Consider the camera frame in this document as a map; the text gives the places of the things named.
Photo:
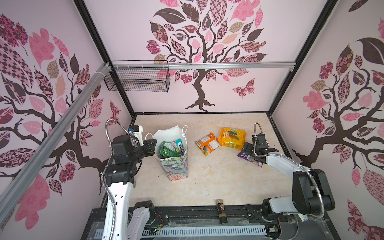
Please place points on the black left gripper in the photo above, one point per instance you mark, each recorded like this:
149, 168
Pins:
148, 144

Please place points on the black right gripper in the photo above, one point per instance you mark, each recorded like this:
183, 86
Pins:
249, 146

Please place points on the purple snack bag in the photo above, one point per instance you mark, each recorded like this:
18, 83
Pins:
250, 159

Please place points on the green white snack bag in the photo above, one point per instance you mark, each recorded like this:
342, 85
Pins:
164, 151

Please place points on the teal snack bag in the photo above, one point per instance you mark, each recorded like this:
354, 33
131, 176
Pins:
176, 148

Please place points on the floral paper bag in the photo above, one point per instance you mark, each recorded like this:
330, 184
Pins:
176, 168

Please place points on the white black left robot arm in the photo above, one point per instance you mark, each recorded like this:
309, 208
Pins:
118, 180

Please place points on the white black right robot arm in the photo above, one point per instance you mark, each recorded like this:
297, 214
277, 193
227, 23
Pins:
325, 189

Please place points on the yellow orange snack bag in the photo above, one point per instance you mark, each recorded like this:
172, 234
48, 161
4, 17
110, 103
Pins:
232, 138

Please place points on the orange snack bag with label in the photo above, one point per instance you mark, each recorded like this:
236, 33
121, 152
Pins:
208, 144

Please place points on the small brown black bottle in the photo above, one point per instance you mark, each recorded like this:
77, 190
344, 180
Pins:
221, 211

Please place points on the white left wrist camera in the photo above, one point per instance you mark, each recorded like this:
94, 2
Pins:
137, 131

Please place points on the black wire basket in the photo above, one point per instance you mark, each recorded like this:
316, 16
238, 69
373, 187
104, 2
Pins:
139, 76

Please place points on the aluminium rail back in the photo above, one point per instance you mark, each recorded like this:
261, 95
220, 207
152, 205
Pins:
205, 66

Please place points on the aluminium rail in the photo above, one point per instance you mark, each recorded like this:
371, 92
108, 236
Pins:
22, 181
205, 66

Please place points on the white slotted cable duct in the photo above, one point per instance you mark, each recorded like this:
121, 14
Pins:
218, 231

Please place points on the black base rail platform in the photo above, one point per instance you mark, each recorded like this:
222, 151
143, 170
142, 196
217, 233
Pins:
278, 227

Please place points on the aluminium rail left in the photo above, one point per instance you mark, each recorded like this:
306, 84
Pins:
22, 181

